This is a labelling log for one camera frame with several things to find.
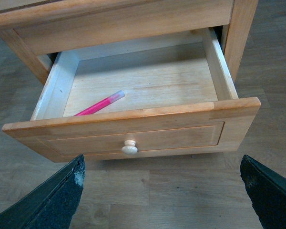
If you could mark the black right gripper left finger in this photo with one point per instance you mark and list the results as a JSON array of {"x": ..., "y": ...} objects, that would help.
[{"x": 52, "y": 204}]

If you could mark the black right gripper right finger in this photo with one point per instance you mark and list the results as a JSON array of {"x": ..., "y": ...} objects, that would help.
[{"x": 267, "y": 191}]

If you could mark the pink marker with white cap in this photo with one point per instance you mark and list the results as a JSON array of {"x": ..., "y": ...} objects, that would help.
[{"x": 102, "y": 104}]

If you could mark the wooden drawer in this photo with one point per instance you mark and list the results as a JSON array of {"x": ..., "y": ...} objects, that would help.
[{"x": 179, "y": 99}]

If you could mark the wooden nightstand cabinet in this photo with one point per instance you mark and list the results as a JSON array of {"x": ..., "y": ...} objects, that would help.
[{"x": 33, "y": 29}]

